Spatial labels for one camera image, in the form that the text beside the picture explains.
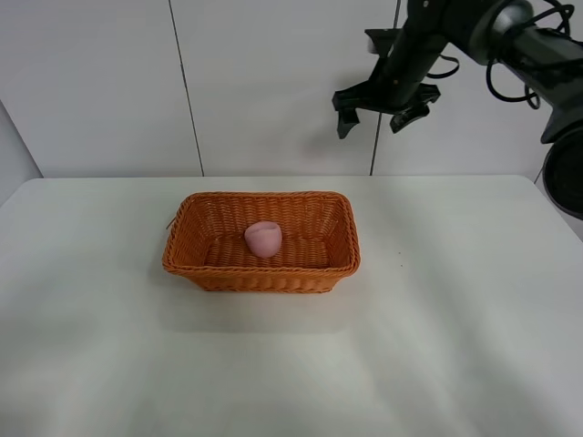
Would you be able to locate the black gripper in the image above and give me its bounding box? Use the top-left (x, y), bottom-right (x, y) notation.
top-left (332, 1), bottom-right (450, 139)

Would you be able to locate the pink peach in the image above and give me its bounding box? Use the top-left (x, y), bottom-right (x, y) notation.
top-left (244, 221), bottom-right (282, 259)

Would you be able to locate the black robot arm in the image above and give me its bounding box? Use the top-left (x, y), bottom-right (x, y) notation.
top-left (332, 0), bottom-right (582, 219)

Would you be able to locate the orange woven rectangular basket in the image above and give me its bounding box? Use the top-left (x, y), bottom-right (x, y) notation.
top-left (162, 191), bottom-right (361, 293)

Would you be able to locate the black cable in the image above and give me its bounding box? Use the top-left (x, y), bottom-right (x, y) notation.
top-left (427, 0), bottom-right (576, 110)

